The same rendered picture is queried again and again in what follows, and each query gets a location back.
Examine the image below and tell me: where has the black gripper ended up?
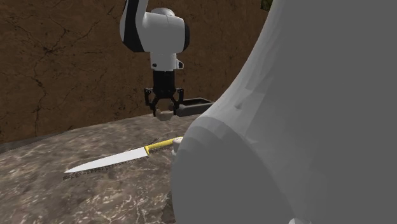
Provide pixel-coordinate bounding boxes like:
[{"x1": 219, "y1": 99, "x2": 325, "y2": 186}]
[{"x1": 143, "y1": 70, "x2": 185, "y2": 118}]

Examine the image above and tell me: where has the small white round object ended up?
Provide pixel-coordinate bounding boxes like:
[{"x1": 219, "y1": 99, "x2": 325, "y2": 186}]
[{"x1": 171, "y1": 137, "x2": 185, "y2": 156}]

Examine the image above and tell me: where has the dark grey tray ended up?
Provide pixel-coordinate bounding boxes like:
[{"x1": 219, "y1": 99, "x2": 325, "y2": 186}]
[{"x1": 169, "y1": 97, "x2": 216, "y2": 118}]

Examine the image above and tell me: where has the yellow-handled knife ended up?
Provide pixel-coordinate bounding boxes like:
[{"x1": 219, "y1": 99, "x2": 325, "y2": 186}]
[{"x1": 62, "y1": 136, "x2": 185, "y2": 181}]

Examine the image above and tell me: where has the small beige bowl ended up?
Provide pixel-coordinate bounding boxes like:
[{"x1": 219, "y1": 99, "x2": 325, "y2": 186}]
[{"x1": 156, "y1": 108, "x2": 173, "y2": 122}]

